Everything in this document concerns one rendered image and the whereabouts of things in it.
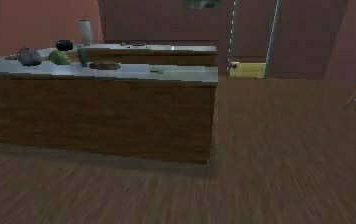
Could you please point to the small green flat item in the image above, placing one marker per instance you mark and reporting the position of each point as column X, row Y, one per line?
column 157, row 71

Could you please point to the brown flat plate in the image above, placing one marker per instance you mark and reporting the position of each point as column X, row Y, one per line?
column 104, row 65

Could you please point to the teal framed doorway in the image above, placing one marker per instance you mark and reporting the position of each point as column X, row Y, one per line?
column 247, row 65

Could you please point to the wooden counter with pale top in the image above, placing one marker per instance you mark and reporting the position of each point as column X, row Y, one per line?
column 99, row 113

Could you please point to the framed wall picture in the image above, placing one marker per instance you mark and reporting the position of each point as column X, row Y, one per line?
column 201, row 3

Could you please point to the black round bowl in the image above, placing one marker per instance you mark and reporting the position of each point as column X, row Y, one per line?
column 64, row 45

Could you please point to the dark grey cup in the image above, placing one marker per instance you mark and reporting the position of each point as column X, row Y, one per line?
column 83, row 57

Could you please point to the green apple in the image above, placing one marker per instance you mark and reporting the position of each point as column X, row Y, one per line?
column 58, row 58

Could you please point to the wooden worktop cabinet pale top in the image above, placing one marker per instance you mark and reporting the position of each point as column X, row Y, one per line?
column 159, row 55

